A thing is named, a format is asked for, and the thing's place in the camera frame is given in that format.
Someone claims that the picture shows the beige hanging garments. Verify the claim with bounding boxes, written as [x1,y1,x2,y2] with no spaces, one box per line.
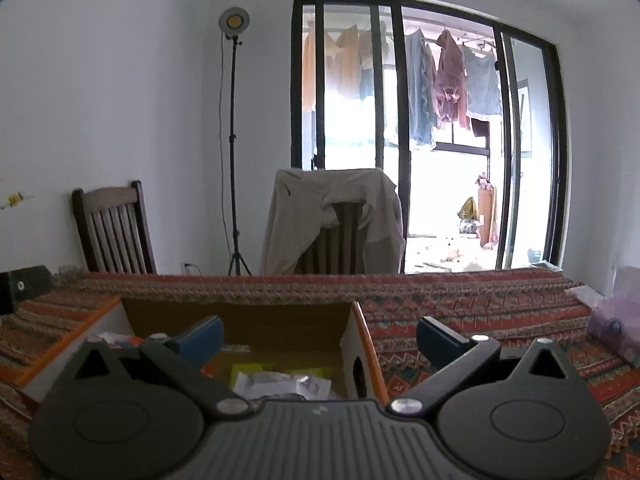
[302,24,377,107]

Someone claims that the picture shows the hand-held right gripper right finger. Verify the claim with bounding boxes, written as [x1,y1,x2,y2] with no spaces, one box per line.
[386,316,577,417]

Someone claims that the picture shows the translucent purple plastic bag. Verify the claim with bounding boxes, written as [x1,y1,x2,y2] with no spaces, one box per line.
[565,265,640,362]

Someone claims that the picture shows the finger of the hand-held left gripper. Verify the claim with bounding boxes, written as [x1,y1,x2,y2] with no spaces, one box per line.
[0,265,54,314]

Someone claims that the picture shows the blue hanging garment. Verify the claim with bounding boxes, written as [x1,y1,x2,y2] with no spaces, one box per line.
[403,29,439,151]

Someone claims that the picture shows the white red snack packet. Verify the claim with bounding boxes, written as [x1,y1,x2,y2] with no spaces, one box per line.
[94,332,147,349]

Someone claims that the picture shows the orange cardboard box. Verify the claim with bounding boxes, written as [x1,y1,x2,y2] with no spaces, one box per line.
[0,296,392,407]

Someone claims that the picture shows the grey-blue hanging shirt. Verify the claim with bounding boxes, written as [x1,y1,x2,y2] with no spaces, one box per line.
[462,44,504,119]

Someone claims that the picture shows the beige jacket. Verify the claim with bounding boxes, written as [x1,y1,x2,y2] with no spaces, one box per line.
[258,167,407,276]

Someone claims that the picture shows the silver snack packet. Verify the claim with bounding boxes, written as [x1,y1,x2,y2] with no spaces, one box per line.
[232,372,332,402]

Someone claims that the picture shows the wooden chair under jacket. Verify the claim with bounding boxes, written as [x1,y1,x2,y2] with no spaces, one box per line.
[294,202,369,275]

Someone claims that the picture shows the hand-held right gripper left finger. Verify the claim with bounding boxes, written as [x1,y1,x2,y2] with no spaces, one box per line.
[64,314,262,419]

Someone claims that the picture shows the black light stand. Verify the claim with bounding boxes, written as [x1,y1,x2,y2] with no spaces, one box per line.
[218,6,254,277]

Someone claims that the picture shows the brown wooden board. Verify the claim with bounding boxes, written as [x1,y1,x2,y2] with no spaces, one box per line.
[477,174,499,249]

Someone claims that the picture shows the dark wooden chair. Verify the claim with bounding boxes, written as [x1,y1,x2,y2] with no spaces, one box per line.
[71,179,159,275]

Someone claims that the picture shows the yellow flower branches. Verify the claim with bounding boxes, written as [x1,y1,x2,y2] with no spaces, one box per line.
[0,192,37,211]

